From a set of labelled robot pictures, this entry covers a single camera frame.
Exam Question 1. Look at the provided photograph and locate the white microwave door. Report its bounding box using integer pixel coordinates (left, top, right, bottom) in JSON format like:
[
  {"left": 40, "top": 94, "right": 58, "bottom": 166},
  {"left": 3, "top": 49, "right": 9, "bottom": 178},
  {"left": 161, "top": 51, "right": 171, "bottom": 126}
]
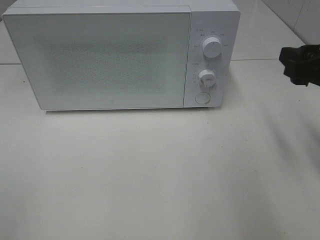
[{"left": 4, "top": 13, "right": 191, "bottom": 111}]

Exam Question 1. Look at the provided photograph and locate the white rear table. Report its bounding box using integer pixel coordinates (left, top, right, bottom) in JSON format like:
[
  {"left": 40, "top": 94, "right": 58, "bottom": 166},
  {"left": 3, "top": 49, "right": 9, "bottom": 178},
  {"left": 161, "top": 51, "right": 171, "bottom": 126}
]
[{"left": 232, "top": 0, "right": 320, "bottom": 61}]

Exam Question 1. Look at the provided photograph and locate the white dial knob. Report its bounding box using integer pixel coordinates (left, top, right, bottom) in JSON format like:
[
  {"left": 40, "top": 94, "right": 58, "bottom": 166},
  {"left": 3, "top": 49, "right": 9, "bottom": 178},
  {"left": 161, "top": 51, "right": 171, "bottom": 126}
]
[
  {"left": 202, "top": 36, "right": 222, "bottom": 59},
  {"left": 198, "top": 69, "right": 217, "bottom": 88}
]

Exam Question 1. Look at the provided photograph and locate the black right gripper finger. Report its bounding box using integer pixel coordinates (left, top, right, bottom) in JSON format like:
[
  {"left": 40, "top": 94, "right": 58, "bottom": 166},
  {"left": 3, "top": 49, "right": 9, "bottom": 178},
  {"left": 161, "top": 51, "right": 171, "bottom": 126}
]
[
  {"left": 283, "top": 64, "right": 310, "bottom": 87},
  {"left": 279, "top": 45, "right": 307, "bottom": 66}
]

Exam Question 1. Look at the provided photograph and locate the round white door button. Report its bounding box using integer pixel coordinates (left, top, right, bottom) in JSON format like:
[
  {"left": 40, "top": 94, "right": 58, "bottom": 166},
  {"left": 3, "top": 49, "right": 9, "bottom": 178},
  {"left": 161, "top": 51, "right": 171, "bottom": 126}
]
[{"left": 195, "top": 92, "right": 211, "bottom": 105}]

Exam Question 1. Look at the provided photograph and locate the white microwave oven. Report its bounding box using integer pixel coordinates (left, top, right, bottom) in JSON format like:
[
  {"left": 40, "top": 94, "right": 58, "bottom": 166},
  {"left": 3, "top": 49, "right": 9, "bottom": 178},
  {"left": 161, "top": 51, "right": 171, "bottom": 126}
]
[{"left": 2, "top": 0, "right": 241, "bottom": 110}]

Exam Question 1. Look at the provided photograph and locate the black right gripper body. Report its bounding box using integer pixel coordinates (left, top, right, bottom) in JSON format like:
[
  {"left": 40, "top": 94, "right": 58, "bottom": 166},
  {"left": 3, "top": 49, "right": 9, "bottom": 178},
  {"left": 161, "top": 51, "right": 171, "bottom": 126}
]
[{"left": 304, "top": 44, "right": 320, "bottom": 86}]

